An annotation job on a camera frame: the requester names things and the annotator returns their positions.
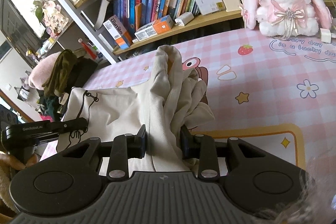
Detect beige t-shirt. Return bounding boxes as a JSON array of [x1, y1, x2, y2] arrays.
[[141, 46, 215, 172]]

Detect white square box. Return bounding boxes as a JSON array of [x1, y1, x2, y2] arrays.
[[195, 0, 225, 15]]

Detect pink checkered desk mat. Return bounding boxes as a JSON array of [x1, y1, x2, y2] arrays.
[[39, 27, 336, 175]]

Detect small white adapter box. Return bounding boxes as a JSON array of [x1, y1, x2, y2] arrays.
[[175, 12, 194, 27]]

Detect beige drawstring storage bag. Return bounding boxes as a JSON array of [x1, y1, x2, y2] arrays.
[[56, 84, 157, 173]]

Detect floral bouquet decoration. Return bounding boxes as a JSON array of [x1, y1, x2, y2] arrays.
[[32, 0, 69, 37]]

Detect red figurine pen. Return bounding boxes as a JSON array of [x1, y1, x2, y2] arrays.
[[78, 38, 97, 60]]

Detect person left hand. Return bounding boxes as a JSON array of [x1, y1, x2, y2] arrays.
[[0, 153, 39, 172]]

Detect orange blue white tall box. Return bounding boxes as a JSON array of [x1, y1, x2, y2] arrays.
[[103, 15, 133, 50]]

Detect white orange flat box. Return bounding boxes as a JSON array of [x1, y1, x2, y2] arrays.
[[135, 15, 174, 42]]

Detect white charger plug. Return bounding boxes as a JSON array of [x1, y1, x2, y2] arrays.
[[319, 28, 336, 44]]

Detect olive green garment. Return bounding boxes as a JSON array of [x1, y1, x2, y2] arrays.
[[42, 50, 78, 97]]

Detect pink cushion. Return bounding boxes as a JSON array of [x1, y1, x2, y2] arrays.
[[28, 52, 61, 90]]

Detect pink white bunny plush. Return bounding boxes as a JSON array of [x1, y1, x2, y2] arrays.
[[240, 0, 332, 40]]

